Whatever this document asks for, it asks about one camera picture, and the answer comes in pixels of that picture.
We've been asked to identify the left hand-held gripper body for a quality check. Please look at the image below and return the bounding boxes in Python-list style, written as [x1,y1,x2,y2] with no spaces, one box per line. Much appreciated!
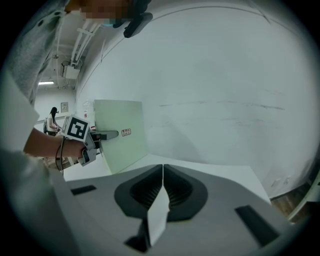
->
[60,114,103,167]

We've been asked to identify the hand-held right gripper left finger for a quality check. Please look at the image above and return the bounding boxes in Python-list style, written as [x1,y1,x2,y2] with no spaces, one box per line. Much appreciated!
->
[114,164,164,218]

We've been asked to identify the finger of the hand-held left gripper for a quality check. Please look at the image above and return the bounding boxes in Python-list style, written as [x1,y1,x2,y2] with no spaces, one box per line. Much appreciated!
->
[99,129,120,142]

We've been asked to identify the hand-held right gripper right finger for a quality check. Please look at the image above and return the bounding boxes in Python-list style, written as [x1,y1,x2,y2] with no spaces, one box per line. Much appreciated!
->
[162,163,208,222]

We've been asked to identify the pale item board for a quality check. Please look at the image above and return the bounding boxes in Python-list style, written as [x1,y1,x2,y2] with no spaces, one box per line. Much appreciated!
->
[94,99,151,175]

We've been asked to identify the white card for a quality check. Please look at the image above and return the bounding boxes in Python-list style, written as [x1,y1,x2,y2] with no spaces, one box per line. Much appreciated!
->
[146,186,170,247]

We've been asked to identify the person's left forearm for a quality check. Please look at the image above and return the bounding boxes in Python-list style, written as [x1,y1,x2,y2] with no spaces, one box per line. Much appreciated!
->
[23,126,85,159]

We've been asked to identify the white ceiling junction box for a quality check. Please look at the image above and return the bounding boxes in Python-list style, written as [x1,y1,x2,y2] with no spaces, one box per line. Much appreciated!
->
[61,63,81,80]

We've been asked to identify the white ceiling conduits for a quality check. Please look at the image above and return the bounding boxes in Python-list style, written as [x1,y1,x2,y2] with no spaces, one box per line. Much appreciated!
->
[70,20,101,66]

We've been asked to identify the person's grey knit top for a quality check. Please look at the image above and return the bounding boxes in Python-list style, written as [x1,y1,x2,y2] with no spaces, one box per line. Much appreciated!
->
[6,0,72,106]

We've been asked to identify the person's blue face mask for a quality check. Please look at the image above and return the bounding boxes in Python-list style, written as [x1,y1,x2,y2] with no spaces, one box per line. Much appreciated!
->
[101,18,121,29]

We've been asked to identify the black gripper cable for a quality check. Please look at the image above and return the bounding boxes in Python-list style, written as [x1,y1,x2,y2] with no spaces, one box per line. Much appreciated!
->
[54,136,66,176]

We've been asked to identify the black head-worn camera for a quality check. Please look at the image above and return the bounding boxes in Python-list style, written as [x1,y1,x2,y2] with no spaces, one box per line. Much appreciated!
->
[123,11,154,39]

